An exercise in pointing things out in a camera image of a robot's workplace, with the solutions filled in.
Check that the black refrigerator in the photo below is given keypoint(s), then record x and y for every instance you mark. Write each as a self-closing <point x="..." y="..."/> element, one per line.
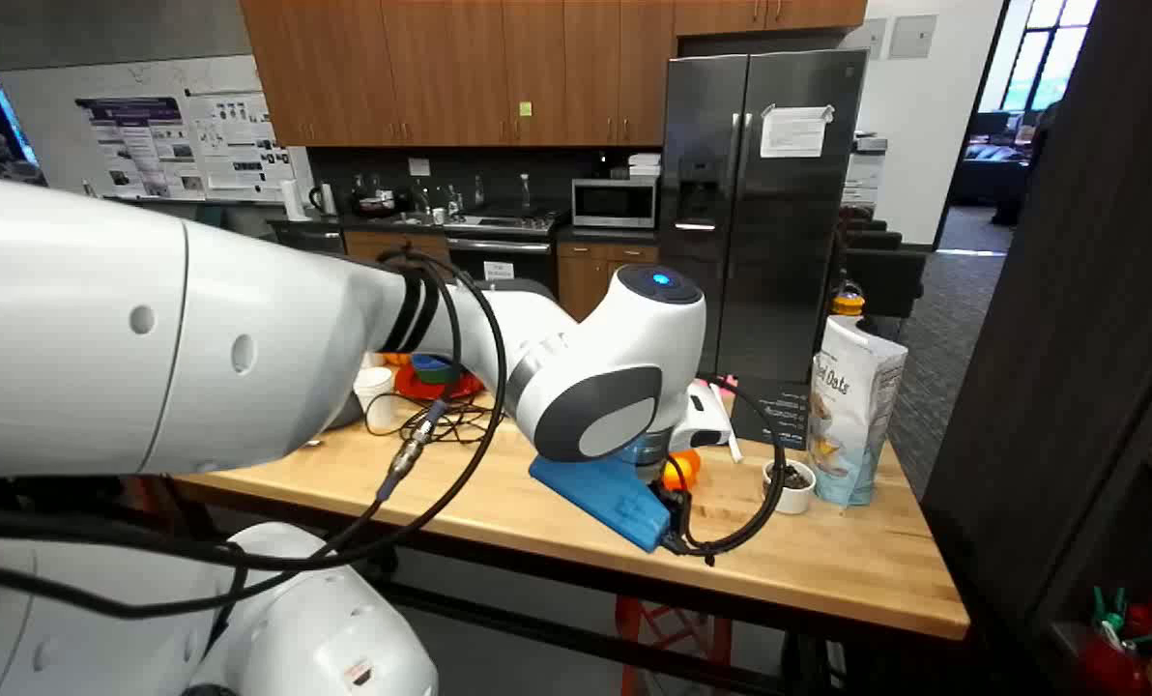
<point x="750" y="180"/>

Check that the red plate with bowls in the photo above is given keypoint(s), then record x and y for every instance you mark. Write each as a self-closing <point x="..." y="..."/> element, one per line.
<point x="430" y="376"/>

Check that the small white cup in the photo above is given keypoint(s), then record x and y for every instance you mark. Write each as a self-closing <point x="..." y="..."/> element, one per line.
<point x="791" y="490"/>

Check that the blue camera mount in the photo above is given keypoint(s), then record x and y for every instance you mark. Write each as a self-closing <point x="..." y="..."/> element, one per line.
<point x="613" y="497"/>

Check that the orange bowl with yellow ball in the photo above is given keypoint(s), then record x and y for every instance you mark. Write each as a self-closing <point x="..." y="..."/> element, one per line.
<point x="680" y="472"/>

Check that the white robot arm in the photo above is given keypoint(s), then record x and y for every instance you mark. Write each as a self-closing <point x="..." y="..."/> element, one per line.
<point x="154" y="345"/>

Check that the silver microwave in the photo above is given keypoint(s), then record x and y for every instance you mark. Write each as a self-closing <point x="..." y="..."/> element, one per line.
<point x="613" y="203"/>

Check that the white milk carton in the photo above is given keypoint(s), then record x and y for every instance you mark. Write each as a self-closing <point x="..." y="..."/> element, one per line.
<point x="853" y="401"/>

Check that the wall poster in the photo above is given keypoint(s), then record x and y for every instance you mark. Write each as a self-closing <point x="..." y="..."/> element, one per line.
<point x="193" y="130"/>

